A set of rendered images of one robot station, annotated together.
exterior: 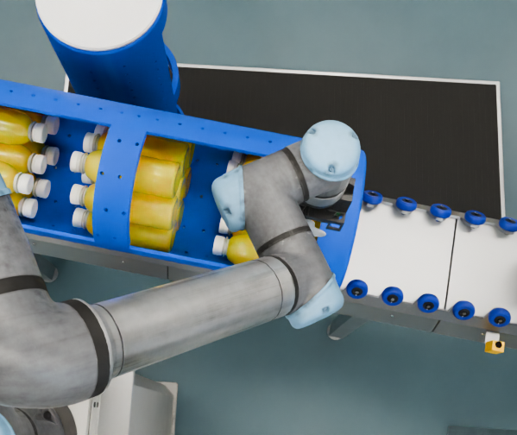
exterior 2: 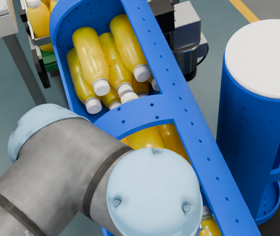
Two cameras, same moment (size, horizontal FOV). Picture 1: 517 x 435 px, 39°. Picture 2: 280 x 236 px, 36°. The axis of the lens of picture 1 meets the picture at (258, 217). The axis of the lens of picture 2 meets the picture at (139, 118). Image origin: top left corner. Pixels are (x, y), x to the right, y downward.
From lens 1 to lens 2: 0.67 m
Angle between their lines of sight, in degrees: 34
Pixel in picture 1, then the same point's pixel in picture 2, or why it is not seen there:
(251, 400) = not seen: outside the picture
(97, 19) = (257, 66)
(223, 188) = (39, 109)
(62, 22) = (238, 49)
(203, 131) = (205, 160)
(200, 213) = not seen: hidden behind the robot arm
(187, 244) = not seen: hidden behind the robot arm
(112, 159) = (133, 108)
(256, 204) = (33, 151)
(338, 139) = (165, 187)
